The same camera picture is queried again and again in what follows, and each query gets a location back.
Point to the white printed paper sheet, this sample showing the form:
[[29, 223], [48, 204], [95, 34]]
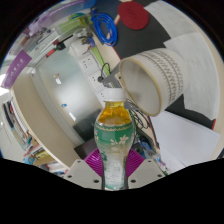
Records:
[[203, 66]]

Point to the black desk mat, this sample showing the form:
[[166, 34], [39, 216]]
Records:
[[133, 43]]

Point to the purple hanging flag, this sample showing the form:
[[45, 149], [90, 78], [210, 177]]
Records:
[[15, 70]]

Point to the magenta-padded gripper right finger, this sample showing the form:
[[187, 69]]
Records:
[[146, 172]]

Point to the green-labelled clear drink bottle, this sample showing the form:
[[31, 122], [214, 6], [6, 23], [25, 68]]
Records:
[[113, 136]]

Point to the white patterned ceramic cup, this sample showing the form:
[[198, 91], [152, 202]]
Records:
[[156, 76]]

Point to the white wall socket row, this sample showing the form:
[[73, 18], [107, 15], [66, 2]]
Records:
[[91, 71]]

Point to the flat round red coaster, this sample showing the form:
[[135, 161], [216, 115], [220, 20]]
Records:
[[133, 15]]

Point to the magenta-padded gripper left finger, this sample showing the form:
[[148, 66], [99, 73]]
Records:
[[81, 173]]

